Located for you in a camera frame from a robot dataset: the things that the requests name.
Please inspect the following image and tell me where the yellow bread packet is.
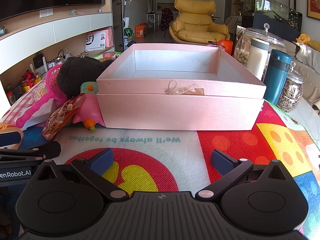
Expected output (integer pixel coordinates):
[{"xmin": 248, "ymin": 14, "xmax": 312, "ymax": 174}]
[{"xmin": 30, "ymin": 82, "xmax": 54, "ymax": 103}]

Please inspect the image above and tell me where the red snack packet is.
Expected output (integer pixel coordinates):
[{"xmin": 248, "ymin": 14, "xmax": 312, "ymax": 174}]
[{"xmin": 41, "ymin": 93, "xmax": 85, "ymax": 140}]

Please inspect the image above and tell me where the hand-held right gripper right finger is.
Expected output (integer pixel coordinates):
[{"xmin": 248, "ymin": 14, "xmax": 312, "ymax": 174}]
[{"xmin": 195, "ymin": 149, "xmax": 288, "ymax": 200}]

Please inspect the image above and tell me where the glass fish tank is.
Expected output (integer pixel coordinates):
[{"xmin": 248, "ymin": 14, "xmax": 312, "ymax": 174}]
[{"xmin": 242, "ymin": 0, "xmax": 303, "ymax": 34}]

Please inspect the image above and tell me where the pink toy scoop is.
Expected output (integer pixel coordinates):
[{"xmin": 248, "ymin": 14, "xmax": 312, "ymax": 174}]
[{"xmin": 15, "ymin": 65, "xmax": 85, "ymax": 130}]

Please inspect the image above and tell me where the white wooden wall shelf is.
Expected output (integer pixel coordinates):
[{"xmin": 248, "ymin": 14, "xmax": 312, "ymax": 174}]
[{"xmin": 0, "ymin": 4, "xmax": 115, "ymax": 105}]

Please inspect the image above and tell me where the pink pig toy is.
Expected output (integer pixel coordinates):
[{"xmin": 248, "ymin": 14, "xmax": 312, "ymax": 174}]
[{"xmin": 72, "ymin": 94, "xmax": 105, "ymax": 128}]

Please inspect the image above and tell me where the white thermos cup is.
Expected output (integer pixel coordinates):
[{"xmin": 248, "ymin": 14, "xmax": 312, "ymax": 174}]
[{"xmin": 246, "ymin": 37, "xmax": 270, "ymax": 82}]

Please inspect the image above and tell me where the yellow duck plush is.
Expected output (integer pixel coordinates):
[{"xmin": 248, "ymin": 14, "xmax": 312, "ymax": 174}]
[{"xmin": 296, "ymin": 33, "xmax": 311, "ymax": 46}]

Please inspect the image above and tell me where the yellow leather armchair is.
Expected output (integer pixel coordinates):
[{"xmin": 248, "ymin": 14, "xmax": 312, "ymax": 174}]
[{"xmin": 169, "ymin": 0, "xmax": 229, "ymax": 44}]

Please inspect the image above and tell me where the small orange toy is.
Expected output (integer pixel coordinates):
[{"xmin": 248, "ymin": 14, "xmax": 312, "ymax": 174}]
[{"xmin": 84, "ymin": 119, "xmax": 97, "ymax": 131}]

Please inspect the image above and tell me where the glass jar of sunflower seeds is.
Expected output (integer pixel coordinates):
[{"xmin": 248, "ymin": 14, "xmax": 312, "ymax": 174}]
[{"xmin": 276, "ymin": 61, "xmax": 304, "ymax": 113}]

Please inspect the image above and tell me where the colourful printed play mat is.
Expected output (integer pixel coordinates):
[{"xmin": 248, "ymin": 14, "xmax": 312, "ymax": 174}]
[{"xmin": 0, "ymin": 51, "xmax": 320, "ymax": 240}]

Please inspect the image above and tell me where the white flat packet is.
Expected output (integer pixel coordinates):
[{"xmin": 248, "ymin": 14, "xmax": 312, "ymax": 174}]
[{"xmin": 25, "ymin": 97, "xmax": 57, "ymax": 130}]

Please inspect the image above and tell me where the pink paper bag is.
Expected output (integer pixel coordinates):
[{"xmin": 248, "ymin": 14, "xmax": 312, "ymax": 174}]
[{"xmin": 99, "ymin": 29, "xmax": 113, "ymax": 48}]

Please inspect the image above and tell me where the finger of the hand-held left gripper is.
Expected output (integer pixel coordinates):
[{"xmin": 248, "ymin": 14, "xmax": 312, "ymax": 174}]
[
  {"xmin": 0, "ymin": 131, "xmax": 22, "ymax": 147},
  {"xmin": 0, "ymin": 141, "xmax": 62, "ymax": 161}
]

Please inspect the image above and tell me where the large glass jar with lid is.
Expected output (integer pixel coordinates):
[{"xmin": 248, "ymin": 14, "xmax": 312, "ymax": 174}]
[{"xmin": 234, "ymin": 23, "xmax": 285, "ymax": 80}]

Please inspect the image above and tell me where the pink gift box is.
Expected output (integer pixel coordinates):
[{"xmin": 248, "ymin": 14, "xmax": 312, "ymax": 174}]
[{"xmin": 96, "ymin": 43, "xmax": 267, "ymax": 131}]

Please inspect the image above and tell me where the black plush toy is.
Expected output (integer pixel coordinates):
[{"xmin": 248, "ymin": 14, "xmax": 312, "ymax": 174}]
[{"xmin": 56, "ymin": 56, "xmax": 113, "ymax": 98}]

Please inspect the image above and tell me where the orange cup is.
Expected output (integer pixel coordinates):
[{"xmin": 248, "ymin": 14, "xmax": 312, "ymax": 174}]
[{"xmin": 216, "ymin": 39, "xmax": 233, "ymax": 55}]

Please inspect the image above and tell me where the teal thermos bottle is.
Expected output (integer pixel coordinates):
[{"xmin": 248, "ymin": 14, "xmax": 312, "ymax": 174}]
[{"xmin": 262, "ymin": 49, "xmax": 292, "ymax": 105}]

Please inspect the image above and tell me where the orange cardboard box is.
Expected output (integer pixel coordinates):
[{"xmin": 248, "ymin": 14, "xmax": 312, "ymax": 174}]
[{"xmin": 135, "ymin": 25, "xmax": 148, "ymax": 38}]

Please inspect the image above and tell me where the white stick vacuum cleaner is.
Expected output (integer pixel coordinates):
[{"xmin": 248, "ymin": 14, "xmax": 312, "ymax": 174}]
[{"xmin": 122, "ymin": 0, "xmax": 133, "ymax": 29}]

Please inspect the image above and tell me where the dark polka dot cloth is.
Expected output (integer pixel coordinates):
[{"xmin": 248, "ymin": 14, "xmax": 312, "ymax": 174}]
[{"xmin": 160, "ymin": 8, "xmax": 173, "ymax": 30}]

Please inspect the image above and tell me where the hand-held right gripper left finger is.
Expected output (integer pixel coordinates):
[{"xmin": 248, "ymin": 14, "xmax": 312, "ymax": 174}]
[{"xmin": 36, "ymin": 148, "xmax": 128, "ymax": 200}]

